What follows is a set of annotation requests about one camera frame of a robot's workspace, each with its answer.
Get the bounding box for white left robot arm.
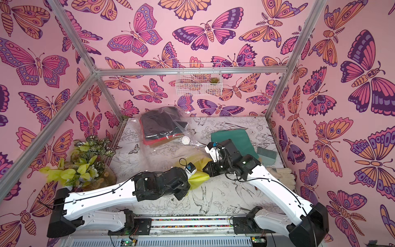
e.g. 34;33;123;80
47;164;196;238

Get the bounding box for red folded garment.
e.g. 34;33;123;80
140;120;161;145

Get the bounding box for small green succulent plant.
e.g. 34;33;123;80
209;77;220;84

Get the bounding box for beige work glove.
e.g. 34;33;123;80
267;167;296;191

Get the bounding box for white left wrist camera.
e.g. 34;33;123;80
184;163;197;179

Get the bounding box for dark grey garment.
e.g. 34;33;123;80
140;106;188;139

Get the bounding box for aluminium frame bars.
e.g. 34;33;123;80
1;1;327;199

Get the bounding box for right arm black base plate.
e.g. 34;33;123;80
229;216;274;235

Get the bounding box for white vacuum bag valve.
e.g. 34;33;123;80
181;136;190;145

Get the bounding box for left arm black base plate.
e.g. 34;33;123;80
108;218;152;236

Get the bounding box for aluminium mounting rail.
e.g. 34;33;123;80
58;213;325;247

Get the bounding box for yellow garment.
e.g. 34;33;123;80
175;154;212;190

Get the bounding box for white wire wall basket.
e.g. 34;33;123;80
174;62;223;96

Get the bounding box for clear plastic vacuum bag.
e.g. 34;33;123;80
128;106;210;171

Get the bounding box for green trousers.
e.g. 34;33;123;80
211;129;259;159

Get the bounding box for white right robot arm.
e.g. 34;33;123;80
203;140;329;247

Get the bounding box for green leafy potted plant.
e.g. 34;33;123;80
39;135;117;191

